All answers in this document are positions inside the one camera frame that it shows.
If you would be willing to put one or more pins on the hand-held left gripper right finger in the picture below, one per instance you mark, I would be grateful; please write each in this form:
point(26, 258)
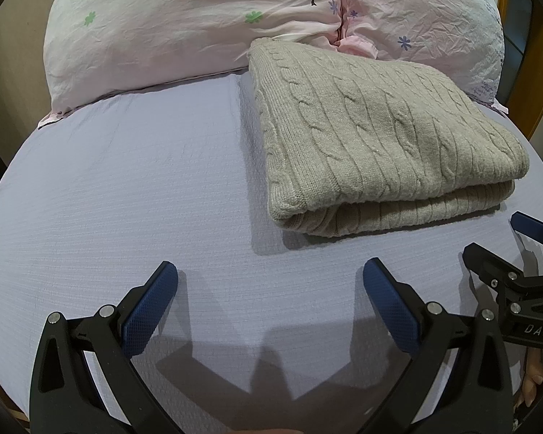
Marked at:
point(391, 308)

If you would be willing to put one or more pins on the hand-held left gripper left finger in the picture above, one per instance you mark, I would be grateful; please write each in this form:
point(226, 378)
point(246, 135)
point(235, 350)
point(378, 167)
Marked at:
point(144, 316)

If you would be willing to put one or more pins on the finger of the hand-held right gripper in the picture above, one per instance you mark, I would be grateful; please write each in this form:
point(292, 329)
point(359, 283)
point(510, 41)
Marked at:
point(493, 264)
point(533, 228)

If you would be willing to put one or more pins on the person's right hand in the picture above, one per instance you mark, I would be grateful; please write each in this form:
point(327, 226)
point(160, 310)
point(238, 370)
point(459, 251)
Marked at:
point(533, 377)

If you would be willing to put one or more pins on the lavender bed sheet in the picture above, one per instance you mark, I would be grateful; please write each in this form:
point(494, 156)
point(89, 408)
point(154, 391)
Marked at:
point(131, 190)

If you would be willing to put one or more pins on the wooden headboard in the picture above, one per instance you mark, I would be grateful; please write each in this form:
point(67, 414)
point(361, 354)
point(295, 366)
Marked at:
point(536, 77)

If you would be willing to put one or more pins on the pink floral pillow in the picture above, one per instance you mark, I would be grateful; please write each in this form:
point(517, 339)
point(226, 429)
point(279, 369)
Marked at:
point(425, 22)
point(185, 27)

